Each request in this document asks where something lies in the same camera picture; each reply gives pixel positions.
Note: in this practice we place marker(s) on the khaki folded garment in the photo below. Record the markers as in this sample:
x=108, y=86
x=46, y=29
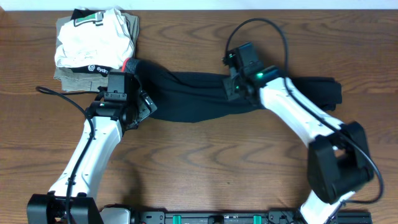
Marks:
x=91, y=81

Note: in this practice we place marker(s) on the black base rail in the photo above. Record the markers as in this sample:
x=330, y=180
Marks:
x=248, y=217

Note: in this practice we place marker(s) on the white folded t-shirt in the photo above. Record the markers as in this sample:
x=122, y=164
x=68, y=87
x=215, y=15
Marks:
x=101, y=38

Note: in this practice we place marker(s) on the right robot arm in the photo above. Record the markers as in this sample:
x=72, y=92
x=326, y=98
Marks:
x=339, y=163

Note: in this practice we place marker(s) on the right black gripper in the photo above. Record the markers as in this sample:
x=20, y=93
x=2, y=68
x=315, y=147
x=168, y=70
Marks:
x=229, y=93

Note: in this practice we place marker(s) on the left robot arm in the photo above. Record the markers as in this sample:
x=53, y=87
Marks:
x=72, y=198

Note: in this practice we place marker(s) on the black leggings with red waistband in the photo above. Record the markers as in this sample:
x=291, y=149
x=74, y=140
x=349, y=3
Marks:
x=191, y=97

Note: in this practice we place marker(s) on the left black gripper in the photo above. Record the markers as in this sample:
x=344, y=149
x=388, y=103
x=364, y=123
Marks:
x=145, y=106

